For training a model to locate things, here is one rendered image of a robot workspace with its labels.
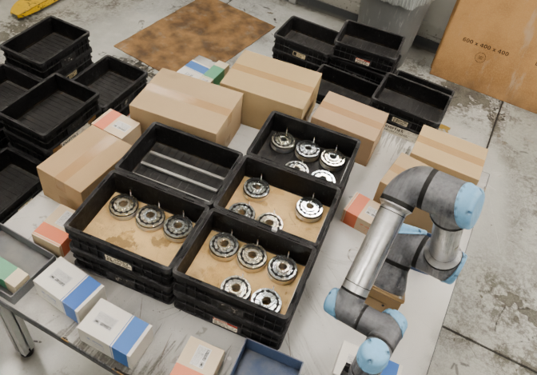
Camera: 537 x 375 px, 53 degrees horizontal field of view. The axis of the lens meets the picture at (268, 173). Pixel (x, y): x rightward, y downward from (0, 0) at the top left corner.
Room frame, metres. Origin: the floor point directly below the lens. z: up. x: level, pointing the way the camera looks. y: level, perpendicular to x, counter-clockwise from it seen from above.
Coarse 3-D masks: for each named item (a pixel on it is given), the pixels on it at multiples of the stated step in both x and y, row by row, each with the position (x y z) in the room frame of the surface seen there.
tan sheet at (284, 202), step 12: (240, 192) 1.38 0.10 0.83; (276, 192) 1.41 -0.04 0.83; (228, 204) 1.31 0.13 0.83; (252, 204) 1.33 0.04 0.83; (264, 204) 1.34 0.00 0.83; (276, 204) 1.35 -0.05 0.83; (288, 204) 1.36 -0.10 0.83; (288, 216) 1.30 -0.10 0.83; (324, 216) 1.33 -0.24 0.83; (288, 228) 1.24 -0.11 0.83; (300, 228) 1.25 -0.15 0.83; (312, 228) 1.26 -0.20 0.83; (312, 240) 1.21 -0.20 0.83
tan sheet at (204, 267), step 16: (208, 240) 1.13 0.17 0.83; (208, 256) 1.06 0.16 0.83; (272, 256) 1.11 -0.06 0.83; (192, 272) 0.99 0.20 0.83; (208, 272) 1.00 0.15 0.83; (224, 272) 1.01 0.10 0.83; (240, 272) 1.02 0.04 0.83; (256, 288) 0.97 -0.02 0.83; (288, 288) 0.99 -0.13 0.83; (288, 304) 0.93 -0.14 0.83
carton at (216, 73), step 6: (216, 66) 2.17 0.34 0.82; (222, 66) 2.18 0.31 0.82; (228, 66) 2.20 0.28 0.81; (210, 72) 2.12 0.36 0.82; (216, 72) 2.13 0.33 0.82; (222, 72) 2.15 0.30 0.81; (198, 78) 2.06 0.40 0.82; (204, 78) 2.06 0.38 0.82; (210, 78) 2.07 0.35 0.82; (216, 78) 2.09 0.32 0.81; (222, 78) 2.15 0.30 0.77; (216, 84) 2.09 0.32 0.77
